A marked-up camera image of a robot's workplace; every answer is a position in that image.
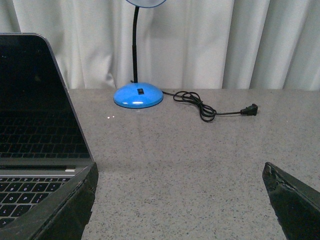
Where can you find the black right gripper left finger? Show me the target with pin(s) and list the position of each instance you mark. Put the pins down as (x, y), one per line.
(63, 215)

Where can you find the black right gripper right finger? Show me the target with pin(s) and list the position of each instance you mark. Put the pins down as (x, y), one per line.
(296, 205)

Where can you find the grey laptop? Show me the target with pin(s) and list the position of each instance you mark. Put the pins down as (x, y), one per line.
(42, 146)

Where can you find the blue desk lamp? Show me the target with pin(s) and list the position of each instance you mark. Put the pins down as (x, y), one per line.
(138, 95)

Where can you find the white curtain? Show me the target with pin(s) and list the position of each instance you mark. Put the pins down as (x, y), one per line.
(192, 44)

